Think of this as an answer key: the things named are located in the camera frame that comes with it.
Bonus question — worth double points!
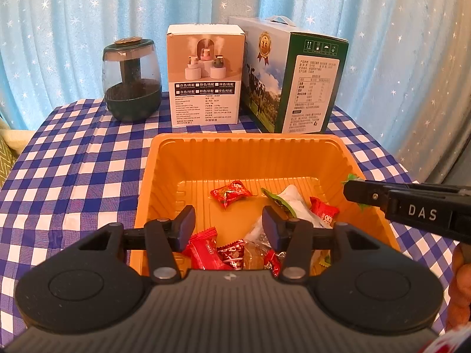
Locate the person's right hand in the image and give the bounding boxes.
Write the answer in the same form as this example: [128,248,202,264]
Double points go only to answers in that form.
[446,244,471,335]

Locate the dark green humidifier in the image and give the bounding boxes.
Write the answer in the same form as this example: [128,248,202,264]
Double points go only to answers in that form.
[102,37,162,122]

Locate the white green snack packet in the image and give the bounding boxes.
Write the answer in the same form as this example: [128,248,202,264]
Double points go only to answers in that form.
[261,184,313,229]

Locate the green milk carton box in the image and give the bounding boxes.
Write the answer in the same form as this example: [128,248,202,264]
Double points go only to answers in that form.
[229,15,349,134]

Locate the red snack packet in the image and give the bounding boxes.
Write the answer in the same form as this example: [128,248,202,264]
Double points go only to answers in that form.
[308,196,340,229]
[181,227,222,271]

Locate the red white patterned clothing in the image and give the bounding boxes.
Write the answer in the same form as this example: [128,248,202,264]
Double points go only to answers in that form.
[423,324,471,353]

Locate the green zigzag cushion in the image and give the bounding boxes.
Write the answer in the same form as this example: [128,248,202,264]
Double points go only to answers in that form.
[0,136,17,188]

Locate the blue white checked tablecloth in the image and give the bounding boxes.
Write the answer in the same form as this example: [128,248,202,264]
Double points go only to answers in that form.
[0,92,460,339]

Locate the green candy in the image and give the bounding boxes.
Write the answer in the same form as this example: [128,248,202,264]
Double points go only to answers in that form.
[341,174,370,213]

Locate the orange plastic tray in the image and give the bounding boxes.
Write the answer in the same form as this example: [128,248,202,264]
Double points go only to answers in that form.
[134,133,402,278]

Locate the dark red candy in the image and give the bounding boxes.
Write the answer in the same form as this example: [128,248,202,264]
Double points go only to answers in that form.
[216,239,246,270]

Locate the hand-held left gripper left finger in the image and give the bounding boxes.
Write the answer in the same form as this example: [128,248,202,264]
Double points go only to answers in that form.
[77,205,196,284]

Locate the yellow candy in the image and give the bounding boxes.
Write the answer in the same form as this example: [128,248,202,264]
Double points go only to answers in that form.
[242,242,267,271]

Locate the blue star curtain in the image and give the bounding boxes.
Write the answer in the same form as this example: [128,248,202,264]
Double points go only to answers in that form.
[0,0,471,184]

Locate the light green sofa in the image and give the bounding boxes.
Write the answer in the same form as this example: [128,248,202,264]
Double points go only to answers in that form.
[0,118,34,155]

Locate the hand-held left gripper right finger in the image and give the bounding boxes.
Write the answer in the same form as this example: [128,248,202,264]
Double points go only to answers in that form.
[262,205,381,284]

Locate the white humidifier carton box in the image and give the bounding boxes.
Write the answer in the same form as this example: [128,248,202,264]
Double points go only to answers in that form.
[166,24,246,127]

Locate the grey curtain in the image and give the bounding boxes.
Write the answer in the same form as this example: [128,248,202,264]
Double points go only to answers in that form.
[423,26,471,188]

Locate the grey sesame cake packet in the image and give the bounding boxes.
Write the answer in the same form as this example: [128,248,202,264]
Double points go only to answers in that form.
[243,221,276,246]

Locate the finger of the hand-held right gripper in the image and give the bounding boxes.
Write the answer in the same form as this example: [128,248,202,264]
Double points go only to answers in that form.
[343,179,391,208]

